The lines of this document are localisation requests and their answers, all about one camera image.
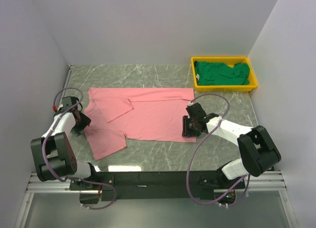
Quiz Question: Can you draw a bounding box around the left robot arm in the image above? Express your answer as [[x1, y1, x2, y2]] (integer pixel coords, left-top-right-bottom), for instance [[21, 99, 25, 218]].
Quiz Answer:
[[30, 96, 99, 190]]

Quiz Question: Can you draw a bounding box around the aluminium frame rail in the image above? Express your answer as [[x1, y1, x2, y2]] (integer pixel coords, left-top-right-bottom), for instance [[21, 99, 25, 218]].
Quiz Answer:
[[14, 65, 75, 228]]

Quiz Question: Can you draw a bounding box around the black base beam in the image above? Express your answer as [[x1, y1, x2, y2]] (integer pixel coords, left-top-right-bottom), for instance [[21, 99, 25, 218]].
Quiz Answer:
[[70, 171, 238, 204]]

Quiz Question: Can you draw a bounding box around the pink t shirt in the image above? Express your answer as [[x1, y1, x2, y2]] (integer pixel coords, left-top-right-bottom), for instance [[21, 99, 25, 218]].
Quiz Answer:
[[84, 87, 196, 160]]

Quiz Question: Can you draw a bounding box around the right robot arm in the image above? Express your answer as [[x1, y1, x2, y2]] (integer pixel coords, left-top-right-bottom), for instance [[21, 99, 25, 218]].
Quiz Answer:
[[182, 103, 281, 188]]

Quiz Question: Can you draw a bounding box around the green t shirt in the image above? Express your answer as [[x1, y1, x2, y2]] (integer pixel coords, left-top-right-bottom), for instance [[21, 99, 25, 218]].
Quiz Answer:
[[194, 61, 250, 86]]

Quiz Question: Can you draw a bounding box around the yellow plastic bin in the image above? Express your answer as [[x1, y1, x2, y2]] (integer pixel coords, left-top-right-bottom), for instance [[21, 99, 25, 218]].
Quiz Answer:
[[191, 56, 258, 92]]

